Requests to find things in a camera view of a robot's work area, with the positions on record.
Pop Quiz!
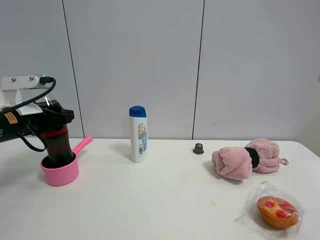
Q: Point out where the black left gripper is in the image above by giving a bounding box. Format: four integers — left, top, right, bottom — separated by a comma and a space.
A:
0, 100, 75, 142

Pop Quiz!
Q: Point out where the dark red-capped bottle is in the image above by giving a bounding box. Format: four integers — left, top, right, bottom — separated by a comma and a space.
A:
41, 126, 75, 169

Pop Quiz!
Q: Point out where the pink saucepan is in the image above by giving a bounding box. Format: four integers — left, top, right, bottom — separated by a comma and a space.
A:
40, 136, 93, 187

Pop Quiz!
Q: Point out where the white shampoo bottle blue cap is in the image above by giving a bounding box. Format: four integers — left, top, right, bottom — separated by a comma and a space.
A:
129, 105, 148, 163

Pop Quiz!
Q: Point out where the brown coffee capsule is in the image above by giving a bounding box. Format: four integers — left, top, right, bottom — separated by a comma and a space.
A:
192, 143, 204, 155

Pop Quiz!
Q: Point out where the pink rolled towel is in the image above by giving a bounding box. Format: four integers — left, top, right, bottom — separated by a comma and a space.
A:
211, 138, 289, 181

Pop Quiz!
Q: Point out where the wrapped fruit tart pastry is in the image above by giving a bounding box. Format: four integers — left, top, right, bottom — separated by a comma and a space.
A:
235, 181, 304, 240

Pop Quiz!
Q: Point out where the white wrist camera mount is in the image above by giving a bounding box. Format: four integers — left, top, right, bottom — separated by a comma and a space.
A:
0, 74, 56, 116

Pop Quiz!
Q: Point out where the black cable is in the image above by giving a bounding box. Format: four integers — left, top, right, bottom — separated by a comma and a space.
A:
0, 76, 57, 153

